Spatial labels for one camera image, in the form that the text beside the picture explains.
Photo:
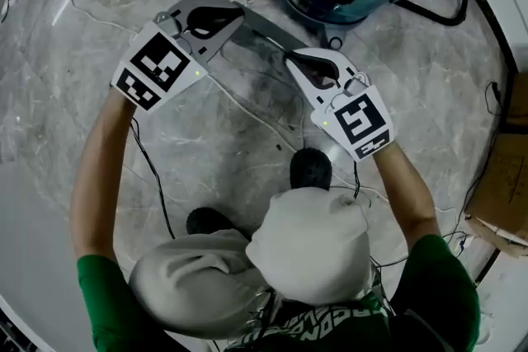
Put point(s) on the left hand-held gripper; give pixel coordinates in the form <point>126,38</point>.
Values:
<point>158,68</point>

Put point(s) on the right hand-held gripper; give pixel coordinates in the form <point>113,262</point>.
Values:
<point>363,121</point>

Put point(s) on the person's right forearm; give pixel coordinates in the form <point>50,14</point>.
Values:
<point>408,193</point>

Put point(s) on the person's left forearm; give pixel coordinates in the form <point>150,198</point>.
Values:
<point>97,177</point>

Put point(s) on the black shoe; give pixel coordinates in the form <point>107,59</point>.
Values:
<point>310,169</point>
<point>206,220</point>

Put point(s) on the light grey trousers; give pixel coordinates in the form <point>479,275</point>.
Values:
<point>313,247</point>

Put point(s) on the large cardboard box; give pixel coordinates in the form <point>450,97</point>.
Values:
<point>501,189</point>

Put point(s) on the green printed shirt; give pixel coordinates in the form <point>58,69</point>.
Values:
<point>437,284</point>

